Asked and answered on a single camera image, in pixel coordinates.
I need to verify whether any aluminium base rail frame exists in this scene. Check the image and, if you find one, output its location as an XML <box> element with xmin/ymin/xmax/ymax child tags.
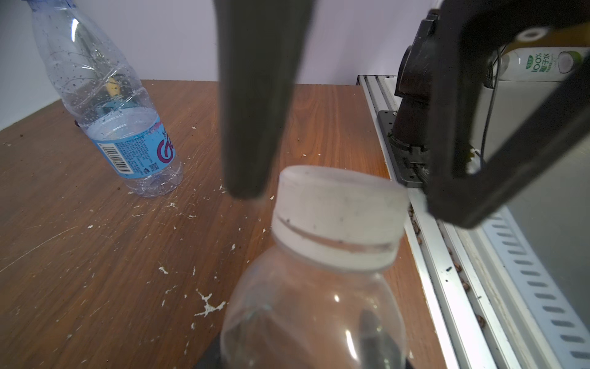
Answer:
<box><xmin>356</xmin><ymin>74</ymin><xmax>590</xmax><ymax>369</ymax></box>

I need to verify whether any teal print clear bottle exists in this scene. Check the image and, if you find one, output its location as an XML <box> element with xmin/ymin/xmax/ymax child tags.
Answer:
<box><xmin>221</xmin><ymin>227</ymin><xmax>407</xmax><ymax>368</ymax></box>

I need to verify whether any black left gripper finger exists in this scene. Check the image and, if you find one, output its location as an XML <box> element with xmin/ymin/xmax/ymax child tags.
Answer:
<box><xmin>193</xmin><ymin>335</ymin><xmax>223</xmax><ymax>369</ymax></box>

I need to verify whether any white coconut drink bottle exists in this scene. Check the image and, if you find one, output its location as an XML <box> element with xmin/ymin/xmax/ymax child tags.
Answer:
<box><xmin>499</xmin><ymin>47</ymin><xmax>589</xmax><ymax>82</ymax></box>

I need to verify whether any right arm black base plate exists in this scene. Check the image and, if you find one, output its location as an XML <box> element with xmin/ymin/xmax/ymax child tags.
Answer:
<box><xmin>377</xmin><ymin>110</ymin><xmax>429</xmax><ymax>190</ymax></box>

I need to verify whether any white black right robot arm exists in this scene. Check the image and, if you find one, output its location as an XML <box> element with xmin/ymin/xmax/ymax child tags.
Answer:
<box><xmin>214</xmin><ymin>1</ymin><xmax>589</xmax><ymax>228</ymax></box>

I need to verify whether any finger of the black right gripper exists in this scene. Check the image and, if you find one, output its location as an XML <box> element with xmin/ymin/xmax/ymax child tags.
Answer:
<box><xmin>214</xmin><ymin>1</ymin><xmax>315</xmax><ymax>200</ymax></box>
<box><xmin>427</xmin><ymin>1</ymin><xmax>589</xmax><ymax>228</ymax></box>

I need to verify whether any blue label water bottle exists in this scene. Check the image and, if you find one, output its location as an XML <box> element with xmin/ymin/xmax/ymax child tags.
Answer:
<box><xmin>28</xmin><ymin>1</ymin><xmax>183</xmax><ymax>198</ymax></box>

